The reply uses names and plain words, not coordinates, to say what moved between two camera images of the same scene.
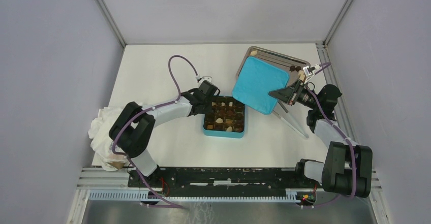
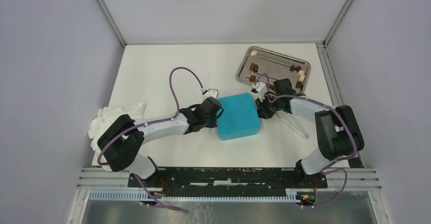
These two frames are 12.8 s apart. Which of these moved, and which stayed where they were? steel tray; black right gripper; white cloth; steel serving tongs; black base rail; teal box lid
Moved: black right gripper; teal box lid
Stayed: white cloth; black base rail; steel serving tongs; steel tray
